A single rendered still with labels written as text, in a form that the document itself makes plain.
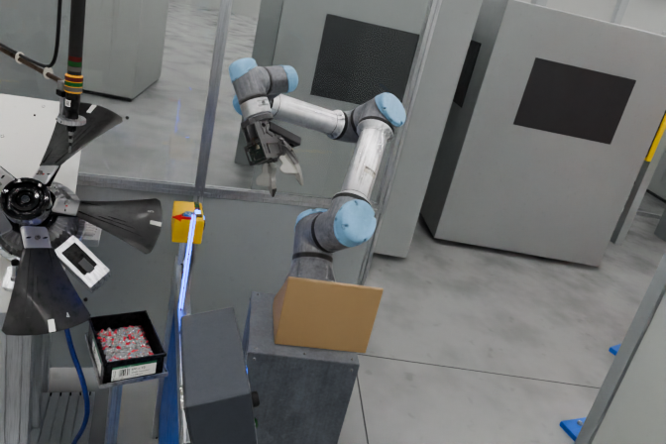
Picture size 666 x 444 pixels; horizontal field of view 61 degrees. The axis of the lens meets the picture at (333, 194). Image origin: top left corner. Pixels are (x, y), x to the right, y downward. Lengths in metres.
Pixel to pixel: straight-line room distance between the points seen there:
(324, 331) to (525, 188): 3.76
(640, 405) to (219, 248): 1.73
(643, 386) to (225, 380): 1.50
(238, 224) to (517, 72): 2.93
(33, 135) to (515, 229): 4.12
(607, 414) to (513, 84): 3.07
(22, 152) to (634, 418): 2.16
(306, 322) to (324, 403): 0.24
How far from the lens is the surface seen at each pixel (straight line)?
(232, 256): 2.63
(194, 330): 1.17
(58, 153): 1.78
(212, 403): 1.02
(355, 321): 1.55
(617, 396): 2.26
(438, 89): 4.10
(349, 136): 1.82
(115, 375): 1.68
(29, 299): 1.66
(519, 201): 5.15
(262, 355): 1.53
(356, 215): 1.49
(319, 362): 1.55
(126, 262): 2.62
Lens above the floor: 1.92
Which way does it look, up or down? 20 degrees down
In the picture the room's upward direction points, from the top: 13 degrees clockwise
